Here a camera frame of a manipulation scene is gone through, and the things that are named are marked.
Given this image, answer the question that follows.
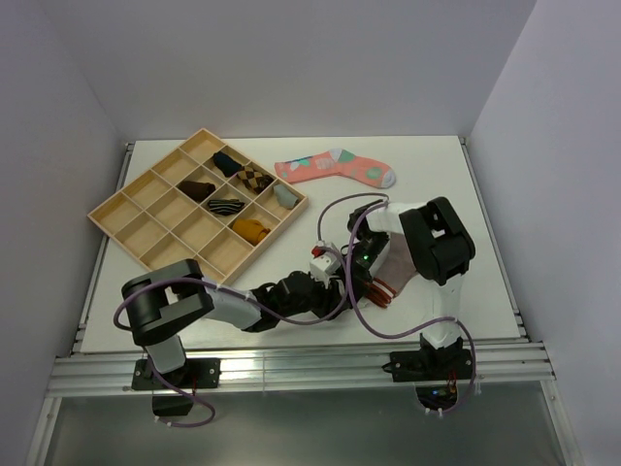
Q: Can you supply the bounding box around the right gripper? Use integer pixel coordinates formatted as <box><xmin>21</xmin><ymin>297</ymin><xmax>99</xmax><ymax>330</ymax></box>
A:
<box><xmin>335</xmin><ymin>231</ymin><xmax>390</xmax><ymax>309</ymax></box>

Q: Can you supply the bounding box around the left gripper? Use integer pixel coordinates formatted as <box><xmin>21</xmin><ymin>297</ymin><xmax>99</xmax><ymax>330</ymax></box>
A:
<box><xmin>279</xmin><ymin>271</ymin><xmax>349</xmax><ymax>320</ymax></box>

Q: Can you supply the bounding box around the taupe sock with red stripes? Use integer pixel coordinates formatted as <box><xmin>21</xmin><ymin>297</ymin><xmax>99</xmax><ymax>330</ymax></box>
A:
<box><xmin>365</xmin><ymin>233</ymin><xmax>417</xmax><ymax>309</ymax></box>

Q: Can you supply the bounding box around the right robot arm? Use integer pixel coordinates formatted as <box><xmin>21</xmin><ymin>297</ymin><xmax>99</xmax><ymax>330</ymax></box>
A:
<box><xmin>343</xmin><ymin>197</ymin><xmax>475</xmax><ymax>382</ymax></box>

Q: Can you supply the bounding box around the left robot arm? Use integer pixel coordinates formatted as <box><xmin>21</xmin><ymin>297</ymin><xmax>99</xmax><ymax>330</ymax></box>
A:
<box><xmin>113</xmin><ymin>259</ymin><xmax>350</xmax><ymax>387</ymax></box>

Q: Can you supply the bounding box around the pink patterned sock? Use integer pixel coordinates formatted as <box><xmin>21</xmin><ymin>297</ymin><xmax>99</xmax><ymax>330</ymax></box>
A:
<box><xmin>274</xmin><ymin>149</ymin><xmax>397</xmax><ymax>189</ymax></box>

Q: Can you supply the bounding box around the grey rolled sock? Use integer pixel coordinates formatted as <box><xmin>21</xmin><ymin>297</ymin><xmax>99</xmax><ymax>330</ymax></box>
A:
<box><xmin>274</xmin><ymin>183</ymin><xmax>300</xmax><ymax>210</ymax></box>

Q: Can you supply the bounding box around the mustard yellow rolled sock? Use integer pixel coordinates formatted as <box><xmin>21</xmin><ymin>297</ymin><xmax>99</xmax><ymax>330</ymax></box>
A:
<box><xmin>232</xmin><ymin>218</ymin><xmax>271</xmax><ymax>246</ymax></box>

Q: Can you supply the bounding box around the brown argyle rolled sock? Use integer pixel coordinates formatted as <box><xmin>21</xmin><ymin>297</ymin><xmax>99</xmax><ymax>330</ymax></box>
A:
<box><xmin>236</xmin><ymin>166</ymin><xmax>274</xmax><ymax>194</ymax></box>

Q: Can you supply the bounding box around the black white striped rolled sock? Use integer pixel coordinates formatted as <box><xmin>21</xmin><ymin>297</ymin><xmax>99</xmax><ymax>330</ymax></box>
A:
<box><xmin>207</xmin><ymin>198</ymin><xmax>245</xmax><ymax>216</ymax></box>

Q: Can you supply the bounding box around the wooden divided tray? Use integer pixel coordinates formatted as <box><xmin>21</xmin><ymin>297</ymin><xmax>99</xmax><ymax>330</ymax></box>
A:
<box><xmin>88</xmin><ymin>129</ymin><xmax>308</xmax><ymax>284</ymax></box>

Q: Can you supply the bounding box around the dark teal rolled sock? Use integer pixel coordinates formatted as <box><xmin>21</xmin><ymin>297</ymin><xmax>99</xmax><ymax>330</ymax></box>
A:
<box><xmin>212</xmin><ymin>150</ymin><xmax>244</xmax><ymax>178</ymax></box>

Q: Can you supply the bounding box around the dark brown rolled sock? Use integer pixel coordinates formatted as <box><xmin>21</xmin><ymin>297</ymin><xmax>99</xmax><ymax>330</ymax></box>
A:
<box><xmin>178</xmin><ymin>180</ymin><xmax>216</xmax><ymax>203</ymax></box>

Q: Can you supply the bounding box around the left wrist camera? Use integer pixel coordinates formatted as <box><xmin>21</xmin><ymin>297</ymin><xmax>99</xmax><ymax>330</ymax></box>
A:
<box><xmin>309</xmin><ymin>245</ymin><xmax>341</xmax><ymax>284</ymax></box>

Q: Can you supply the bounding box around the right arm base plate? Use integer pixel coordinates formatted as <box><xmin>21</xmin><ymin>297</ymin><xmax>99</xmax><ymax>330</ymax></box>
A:
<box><xmin>381</xmin><ymin>349</ymin><xmax>474</xmax><ymax>383</ymax></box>

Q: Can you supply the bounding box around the aluminium frame rail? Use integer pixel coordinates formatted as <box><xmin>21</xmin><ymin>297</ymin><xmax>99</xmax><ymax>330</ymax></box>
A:
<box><xmin>46</xmin><ymin>341</ymin><xmax>556</xmax><ymax>398</ymax></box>

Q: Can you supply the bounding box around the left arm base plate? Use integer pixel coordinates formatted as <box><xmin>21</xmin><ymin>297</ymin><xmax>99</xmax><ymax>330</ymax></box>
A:
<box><xmin>131</xmin><ymin>357</ymin><xmax>220</xmax><ymax>391</ymax></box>

